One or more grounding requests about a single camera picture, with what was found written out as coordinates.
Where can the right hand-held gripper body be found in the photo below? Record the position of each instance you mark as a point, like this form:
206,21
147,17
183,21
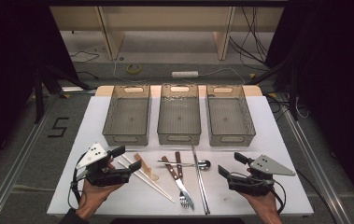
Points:
268,166

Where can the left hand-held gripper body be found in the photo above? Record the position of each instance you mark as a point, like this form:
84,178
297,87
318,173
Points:
95,155

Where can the white chopstick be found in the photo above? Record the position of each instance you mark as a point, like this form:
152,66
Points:
152,186
148,177

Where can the metal spoon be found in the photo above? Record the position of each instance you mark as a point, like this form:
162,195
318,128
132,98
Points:
204,165

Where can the metal chopstick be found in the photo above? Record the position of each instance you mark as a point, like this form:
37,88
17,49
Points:
200,183
203,186

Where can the smoky clear plastic bin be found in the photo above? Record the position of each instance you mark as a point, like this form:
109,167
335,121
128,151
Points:
229,116
179,115
128,116

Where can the person's right hand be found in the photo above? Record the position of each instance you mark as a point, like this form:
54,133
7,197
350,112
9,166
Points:
266,205

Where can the person's left hand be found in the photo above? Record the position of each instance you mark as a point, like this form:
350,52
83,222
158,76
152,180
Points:
93,196

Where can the white table cover sheet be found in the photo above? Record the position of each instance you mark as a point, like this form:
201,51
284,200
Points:
258,155

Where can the black metal stand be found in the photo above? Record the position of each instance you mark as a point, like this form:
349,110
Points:
293,93
39,93

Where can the yellow tape roll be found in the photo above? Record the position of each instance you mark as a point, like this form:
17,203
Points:
133,68

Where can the white power strip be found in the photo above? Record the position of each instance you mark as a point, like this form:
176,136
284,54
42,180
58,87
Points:
184,74

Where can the black curtain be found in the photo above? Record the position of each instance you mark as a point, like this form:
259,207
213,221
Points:
9,62
336,77

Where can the light wooden shelf unit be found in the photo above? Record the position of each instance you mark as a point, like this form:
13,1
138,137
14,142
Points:
165,18

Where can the aluminium floor rail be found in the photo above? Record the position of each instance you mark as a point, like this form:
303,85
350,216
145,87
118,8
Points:
318,174
9,183

